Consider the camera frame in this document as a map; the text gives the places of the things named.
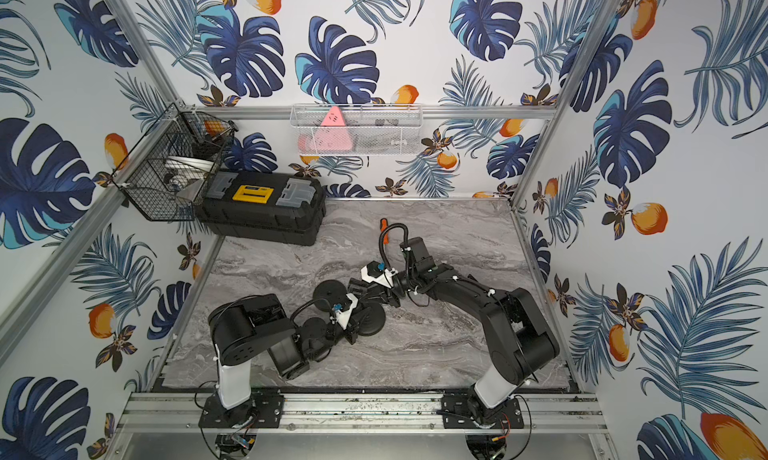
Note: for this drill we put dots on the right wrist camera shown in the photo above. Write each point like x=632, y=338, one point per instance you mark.
x=378, y=273

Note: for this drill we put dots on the black plastic toolbox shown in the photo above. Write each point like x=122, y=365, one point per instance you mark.
x=271, y=207

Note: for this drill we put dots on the black stand pole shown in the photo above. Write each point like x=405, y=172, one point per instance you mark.
x=359, y=289

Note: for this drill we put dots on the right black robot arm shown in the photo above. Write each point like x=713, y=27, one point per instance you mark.
x=539, y=342

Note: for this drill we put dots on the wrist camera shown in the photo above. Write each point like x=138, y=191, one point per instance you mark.
x=378, y=273
x=342, y=310

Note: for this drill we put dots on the black wire basket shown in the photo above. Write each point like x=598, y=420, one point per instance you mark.
x=178, y=157

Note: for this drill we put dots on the orange handled screwdriver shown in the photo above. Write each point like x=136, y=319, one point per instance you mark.
x=384, y=231

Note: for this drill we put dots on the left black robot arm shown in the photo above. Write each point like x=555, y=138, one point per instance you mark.
x=256, y=303

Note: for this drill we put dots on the pink triangle card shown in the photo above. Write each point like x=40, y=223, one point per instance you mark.
x=332, y=136

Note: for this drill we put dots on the aluminium front rail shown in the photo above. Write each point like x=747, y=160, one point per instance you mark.
x=383, y=413

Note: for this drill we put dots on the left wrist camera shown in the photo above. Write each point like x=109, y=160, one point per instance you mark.
x=342, y=310

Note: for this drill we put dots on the black round base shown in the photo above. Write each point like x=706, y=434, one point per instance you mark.
x=373, y=323
x=329, y=294

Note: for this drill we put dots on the clear mesh wall tray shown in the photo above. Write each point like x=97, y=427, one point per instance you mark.
x=376, y=129

